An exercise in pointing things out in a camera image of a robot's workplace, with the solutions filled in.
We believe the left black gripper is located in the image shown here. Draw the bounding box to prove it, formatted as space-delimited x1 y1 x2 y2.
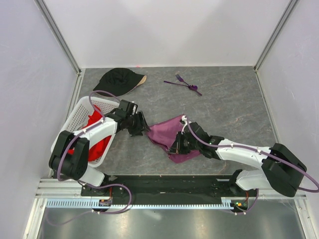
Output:
126 111 151 137

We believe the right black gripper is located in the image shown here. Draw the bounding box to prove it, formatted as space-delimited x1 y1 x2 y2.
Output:
168 131 201 154

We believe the purple cloth napkin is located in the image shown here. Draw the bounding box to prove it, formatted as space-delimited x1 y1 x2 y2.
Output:
147 115 200 163

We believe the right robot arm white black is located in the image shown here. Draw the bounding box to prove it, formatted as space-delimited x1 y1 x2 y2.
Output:
168 122 307 197

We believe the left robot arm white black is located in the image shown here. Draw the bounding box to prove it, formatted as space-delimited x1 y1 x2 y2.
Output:
48 100 150 196

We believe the black bucket hat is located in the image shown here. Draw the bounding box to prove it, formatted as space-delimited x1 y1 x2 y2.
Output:
93 68 147 97

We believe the purple spoon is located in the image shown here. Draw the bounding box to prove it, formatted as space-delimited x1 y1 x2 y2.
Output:
163 80 202 97

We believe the red cloth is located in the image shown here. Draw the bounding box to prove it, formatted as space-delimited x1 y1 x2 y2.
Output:
70 104 115 167

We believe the purple fork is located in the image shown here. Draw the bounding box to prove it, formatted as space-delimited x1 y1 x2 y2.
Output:
175 74 191 88

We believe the white plastic basket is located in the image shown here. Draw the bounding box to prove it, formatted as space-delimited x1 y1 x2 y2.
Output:
60 96 119 168

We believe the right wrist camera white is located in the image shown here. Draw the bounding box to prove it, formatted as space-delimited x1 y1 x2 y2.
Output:
180 115 188 134

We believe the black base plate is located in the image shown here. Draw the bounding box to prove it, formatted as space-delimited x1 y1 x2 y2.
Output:
81 175 257 204

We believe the left aluminium frame post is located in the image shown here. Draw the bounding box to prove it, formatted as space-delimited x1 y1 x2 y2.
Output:
34 0 83 75

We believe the aluminium frame post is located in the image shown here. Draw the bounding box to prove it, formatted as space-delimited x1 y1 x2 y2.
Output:
34 0 83 75
253 0 299 73

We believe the blue cable duct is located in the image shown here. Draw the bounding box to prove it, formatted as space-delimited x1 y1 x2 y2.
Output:
46 199 247 210

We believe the right aluminium frame post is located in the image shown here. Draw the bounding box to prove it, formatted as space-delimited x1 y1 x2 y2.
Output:
253 0 299 73

